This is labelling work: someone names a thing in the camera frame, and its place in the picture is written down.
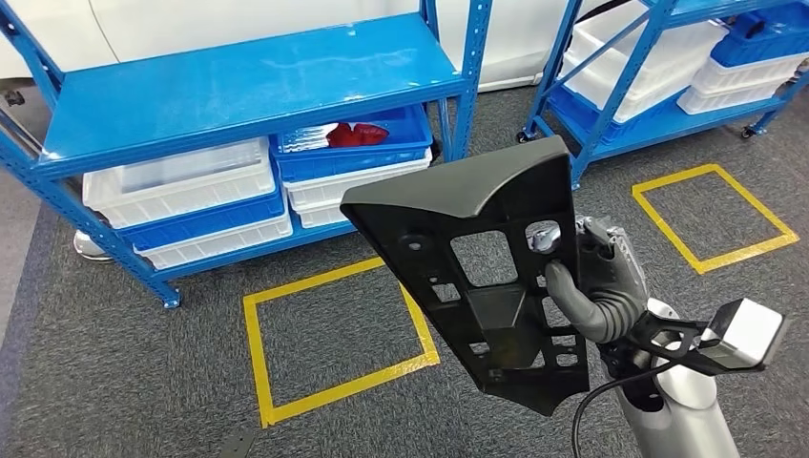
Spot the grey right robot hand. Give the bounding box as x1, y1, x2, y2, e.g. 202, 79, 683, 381
528, 217, 651, 345

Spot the black plastic plate bracket part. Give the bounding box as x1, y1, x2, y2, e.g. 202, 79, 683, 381
340, 135, 592, 418

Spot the blue wheeled shelf rack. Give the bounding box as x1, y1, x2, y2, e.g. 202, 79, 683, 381
516, 0, 809, 192

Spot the red plastic part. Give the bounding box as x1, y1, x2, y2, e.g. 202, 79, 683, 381
326, 122, 391, 150

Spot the blue metal shelf rack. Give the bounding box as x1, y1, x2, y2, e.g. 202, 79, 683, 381
0, 0, 495, 310

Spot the yellow floor tape square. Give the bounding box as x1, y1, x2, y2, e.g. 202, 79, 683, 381
242, 256, 442, 429
632, 163, 801, 276

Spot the white car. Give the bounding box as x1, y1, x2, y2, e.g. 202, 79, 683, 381
0, 0, 633, 94

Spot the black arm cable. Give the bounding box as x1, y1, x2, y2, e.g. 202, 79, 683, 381
570, 360, 678, 458

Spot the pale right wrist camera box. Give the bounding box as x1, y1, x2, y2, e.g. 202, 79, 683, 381
699, 298, 791, 372

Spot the chrome stanchion post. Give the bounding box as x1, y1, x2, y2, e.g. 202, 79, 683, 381
0, 107, 115, 265

